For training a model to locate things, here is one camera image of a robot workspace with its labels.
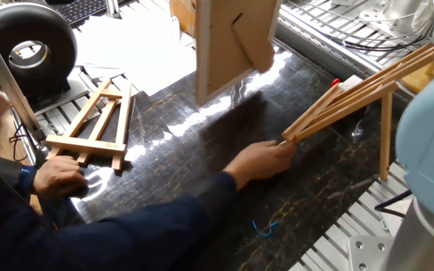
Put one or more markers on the person's bare hand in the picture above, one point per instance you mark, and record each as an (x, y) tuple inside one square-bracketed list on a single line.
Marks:
[(262, 160), (58, 177)]

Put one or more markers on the white photo frame cardboard back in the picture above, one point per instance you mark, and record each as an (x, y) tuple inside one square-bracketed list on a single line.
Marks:
[(224, 49)]

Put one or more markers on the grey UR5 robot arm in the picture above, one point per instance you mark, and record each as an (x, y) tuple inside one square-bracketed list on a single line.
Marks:
[(428, 150)]

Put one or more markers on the small wooden tabletop easel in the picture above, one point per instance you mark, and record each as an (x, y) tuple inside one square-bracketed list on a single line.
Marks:
[(89, 145)]

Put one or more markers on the black marble table slab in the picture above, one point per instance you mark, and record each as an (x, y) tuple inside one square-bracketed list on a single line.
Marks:
[(202, 150)]

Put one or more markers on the person's navy jacket torso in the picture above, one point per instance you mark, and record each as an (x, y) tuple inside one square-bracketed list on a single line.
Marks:
[(6, 233)]

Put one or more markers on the red emergency stop button box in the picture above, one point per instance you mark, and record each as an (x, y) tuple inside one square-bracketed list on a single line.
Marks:
[(349, 83)]

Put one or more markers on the white paper sheets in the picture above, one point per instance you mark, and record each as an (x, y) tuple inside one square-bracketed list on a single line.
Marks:
[(141, 49)]

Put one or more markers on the open brown cardboard box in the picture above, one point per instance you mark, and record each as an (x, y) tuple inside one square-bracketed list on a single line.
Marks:
[(183, 15)]

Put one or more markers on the black computer keyboard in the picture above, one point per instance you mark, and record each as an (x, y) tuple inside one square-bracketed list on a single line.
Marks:
[(85, 9)]

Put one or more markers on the silver perforated mounting plate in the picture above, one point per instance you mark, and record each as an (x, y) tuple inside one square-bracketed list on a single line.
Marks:
[(382, 17)]

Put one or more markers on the slanted aluminium profile post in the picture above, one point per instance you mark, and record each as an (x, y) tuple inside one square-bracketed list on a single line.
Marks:
[(17, 101)]

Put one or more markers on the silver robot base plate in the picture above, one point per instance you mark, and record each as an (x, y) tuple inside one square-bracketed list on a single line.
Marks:
[(367, 252)]

